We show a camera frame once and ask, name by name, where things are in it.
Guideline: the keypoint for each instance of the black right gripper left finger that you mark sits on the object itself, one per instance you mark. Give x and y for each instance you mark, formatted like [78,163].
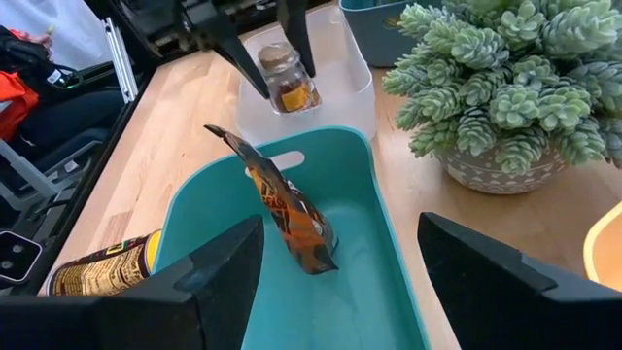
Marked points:
[146,316]

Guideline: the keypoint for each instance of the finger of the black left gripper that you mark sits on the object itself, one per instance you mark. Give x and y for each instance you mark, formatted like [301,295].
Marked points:
[228,44]
[295,24]

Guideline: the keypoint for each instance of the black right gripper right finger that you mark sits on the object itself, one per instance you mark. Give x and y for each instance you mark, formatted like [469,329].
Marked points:
[510,311]

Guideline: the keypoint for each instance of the yellow-lid dark-label spice jar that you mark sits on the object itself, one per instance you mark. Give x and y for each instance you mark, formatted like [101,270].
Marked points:
[107,269]

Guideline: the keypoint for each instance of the small brown-lid glass jar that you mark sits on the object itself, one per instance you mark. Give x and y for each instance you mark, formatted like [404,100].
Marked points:
[291,92]

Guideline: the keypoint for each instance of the dark blue plastic bin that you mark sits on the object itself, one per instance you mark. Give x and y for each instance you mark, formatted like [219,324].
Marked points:
[379,39]

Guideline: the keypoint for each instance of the clear plastic bin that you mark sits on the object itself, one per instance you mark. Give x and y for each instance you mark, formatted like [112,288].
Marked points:
[340,97]

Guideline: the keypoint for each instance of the large yellow plastic bin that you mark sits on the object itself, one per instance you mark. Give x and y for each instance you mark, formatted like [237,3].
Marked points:
[607,253]

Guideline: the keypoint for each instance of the white-edged black plate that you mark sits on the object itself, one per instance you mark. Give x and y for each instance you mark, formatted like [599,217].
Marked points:
[19,257]

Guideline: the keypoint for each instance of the teal plastic bin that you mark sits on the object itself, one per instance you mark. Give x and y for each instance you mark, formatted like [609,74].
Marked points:
[359,272]

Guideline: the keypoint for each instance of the orange fabric item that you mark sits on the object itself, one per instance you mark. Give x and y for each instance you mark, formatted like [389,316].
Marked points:
[17,102]

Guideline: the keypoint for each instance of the green succulent plant in pot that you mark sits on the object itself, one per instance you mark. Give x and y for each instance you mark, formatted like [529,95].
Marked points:
[486,73]

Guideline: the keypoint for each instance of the silver aluminium bracket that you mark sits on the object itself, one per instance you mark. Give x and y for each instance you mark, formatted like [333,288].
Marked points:
[121,58]

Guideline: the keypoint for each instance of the black aluminium table frame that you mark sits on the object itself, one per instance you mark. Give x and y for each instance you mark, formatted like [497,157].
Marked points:
[104,150]

